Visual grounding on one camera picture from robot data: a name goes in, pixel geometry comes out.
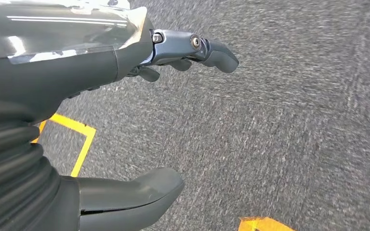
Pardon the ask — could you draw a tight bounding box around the yellow floor tape square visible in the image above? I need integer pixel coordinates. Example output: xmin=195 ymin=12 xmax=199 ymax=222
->
xmin=31 ymin=113 xmax=97 ymax=178

